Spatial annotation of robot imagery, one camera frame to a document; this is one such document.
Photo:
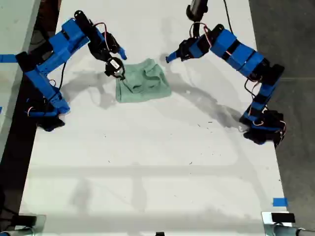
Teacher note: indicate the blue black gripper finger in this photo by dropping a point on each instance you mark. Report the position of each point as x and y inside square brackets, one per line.
[175, 58]
[121, 75]
[173, 54]
[122, 53]

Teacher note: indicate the pale green T-shirt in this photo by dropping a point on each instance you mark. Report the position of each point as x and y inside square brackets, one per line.
[145, 83]

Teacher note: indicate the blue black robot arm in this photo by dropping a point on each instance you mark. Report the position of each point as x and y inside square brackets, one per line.
[246, 56]
[41, 83]

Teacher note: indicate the pale grey side table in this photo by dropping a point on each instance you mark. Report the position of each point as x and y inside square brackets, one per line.
[14, 24]

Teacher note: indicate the long blue tape strip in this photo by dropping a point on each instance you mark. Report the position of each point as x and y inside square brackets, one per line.
[7, 58]

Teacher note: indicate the small black clip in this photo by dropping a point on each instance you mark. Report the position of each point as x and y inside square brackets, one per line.
[160, 234]

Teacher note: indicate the small black box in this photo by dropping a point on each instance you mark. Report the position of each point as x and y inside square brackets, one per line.
[25, 220]
[283, 217]

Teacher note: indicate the square blue tape patch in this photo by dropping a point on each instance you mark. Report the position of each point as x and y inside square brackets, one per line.
[280, 202]

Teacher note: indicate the grey pipe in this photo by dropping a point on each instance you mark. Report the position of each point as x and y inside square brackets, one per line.
[288, 231]
[17, 232]

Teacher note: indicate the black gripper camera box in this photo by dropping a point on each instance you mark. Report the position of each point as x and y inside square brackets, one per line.
[197, 9]
[113, 65]

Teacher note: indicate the black camera stalk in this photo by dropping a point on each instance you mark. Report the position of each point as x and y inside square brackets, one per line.
[195, 29]

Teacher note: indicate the silver metal bracket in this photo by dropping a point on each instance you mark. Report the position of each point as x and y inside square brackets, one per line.
[265, 218]
[41, 222]

